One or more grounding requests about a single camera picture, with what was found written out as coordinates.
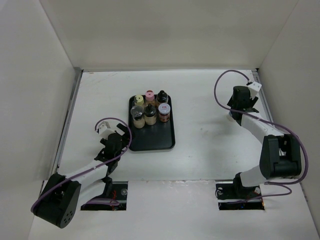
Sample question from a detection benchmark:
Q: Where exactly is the small black cap spice bottle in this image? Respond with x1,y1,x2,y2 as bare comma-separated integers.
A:
156,90,169,106

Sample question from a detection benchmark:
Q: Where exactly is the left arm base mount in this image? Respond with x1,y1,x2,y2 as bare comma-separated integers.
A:
80,176,129,211

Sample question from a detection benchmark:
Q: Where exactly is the black rectangular plastic tray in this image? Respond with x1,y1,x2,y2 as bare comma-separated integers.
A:
128,95,176,152

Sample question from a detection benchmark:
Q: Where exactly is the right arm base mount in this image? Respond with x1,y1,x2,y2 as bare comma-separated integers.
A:
215,173,265,211

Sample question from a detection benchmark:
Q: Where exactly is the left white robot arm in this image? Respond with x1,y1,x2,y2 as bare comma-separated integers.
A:
30,117,133,229

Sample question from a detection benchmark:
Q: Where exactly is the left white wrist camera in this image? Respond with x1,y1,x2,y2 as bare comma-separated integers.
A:
95,121,114,139

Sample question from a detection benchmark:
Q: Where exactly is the grey cap pepper grinder bottle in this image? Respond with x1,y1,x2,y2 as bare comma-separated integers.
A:
130,105,145,129

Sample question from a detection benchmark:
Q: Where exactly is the red label spice jar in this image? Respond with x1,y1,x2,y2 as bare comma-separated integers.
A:
158,103,171,123

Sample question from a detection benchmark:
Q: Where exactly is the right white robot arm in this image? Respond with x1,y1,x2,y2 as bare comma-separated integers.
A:
227,86,302,200

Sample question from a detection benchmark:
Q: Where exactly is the pink cap spice bottle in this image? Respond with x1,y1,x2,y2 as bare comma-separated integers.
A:
145,90,156,106

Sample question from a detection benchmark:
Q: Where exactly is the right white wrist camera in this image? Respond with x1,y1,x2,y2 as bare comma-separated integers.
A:
247,81,262,99

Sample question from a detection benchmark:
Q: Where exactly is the yellow cap spice bottle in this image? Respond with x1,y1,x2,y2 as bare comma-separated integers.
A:
133,94,146,113

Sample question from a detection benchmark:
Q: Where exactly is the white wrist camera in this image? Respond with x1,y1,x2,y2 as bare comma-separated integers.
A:
95,121,114,139
247,81,262,99

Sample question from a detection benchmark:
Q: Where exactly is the black cap grinder bottle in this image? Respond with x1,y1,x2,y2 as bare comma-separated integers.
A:
144,103,157,126

